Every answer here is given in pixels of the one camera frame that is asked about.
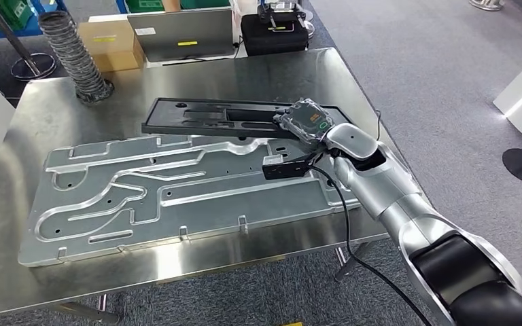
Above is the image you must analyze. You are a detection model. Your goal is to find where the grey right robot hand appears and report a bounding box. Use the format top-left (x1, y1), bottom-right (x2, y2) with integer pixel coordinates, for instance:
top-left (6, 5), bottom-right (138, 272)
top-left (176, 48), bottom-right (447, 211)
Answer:
top-left (272, 98), bottom-right (336, 146)

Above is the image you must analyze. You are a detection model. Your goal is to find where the black plastic panel part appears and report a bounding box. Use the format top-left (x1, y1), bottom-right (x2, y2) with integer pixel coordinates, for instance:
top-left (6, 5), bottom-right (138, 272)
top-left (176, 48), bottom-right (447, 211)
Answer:
top-left (141, 97), bottom-right (356, 141)

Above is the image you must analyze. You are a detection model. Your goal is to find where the stainless steel workbench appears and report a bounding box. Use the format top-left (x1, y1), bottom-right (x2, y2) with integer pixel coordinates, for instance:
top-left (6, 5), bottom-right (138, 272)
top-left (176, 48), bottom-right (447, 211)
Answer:
top-left (0, 47), bottom-right (424, 325)

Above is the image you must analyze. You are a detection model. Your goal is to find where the blue metal shelf rack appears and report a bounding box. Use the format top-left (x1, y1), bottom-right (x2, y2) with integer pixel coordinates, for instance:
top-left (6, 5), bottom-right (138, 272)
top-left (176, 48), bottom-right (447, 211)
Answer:
top-left (0, 0), bottom-right (68, 41)

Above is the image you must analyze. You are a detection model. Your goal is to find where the black equipment case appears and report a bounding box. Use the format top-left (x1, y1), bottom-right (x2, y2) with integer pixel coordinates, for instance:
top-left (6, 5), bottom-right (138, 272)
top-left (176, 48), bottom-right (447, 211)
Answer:
top-left (241, 13), bottom-right (311, 57)

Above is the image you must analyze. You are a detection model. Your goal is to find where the black device with yellow label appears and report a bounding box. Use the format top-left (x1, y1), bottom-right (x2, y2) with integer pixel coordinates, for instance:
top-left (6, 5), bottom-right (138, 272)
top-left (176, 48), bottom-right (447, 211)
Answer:
top-left (257, 1), bottom-right (309, 35)

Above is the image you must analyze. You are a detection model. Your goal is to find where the stamped grey metal plate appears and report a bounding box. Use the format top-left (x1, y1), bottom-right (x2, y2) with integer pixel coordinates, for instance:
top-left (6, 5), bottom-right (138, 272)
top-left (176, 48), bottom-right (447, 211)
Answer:
top-left (18, 134), bottom-right (363, 268)

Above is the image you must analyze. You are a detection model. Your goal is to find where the grey laptop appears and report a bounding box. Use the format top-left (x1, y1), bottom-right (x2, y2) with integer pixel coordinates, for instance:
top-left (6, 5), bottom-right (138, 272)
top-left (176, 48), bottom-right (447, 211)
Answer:
top-left (127, 6), bottom-right (237, 64)

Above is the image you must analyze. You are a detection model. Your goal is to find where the brown cardboard box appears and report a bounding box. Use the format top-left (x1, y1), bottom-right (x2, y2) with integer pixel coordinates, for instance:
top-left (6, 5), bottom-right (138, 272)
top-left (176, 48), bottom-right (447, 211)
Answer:
top-left (77, 18), bottom-right (147, 73)

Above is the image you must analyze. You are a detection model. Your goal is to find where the green plastic crate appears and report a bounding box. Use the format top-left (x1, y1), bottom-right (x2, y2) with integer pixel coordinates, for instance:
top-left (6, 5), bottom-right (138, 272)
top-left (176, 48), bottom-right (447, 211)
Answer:
top-left (0, 0), bottom-right (32, 31)

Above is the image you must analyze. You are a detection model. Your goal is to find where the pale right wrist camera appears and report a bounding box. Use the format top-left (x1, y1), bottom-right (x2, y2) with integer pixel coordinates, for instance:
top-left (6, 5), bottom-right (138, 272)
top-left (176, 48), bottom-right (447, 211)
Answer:
top-left (262, 154), bottom-right (313, 181)

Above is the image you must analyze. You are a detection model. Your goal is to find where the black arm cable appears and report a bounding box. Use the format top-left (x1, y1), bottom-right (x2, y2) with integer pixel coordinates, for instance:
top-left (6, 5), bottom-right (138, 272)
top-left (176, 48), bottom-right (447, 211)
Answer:
top-left (310, 164), bottom-right (433, 326)

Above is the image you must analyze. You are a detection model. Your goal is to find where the grey flexible duct hose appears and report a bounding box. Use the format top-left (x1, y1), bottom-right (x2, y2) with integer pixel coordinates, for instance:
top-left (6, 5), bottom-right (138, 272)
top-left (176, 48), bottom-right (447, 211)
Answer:
top-left (37, 11), bottom-right (116, 105)

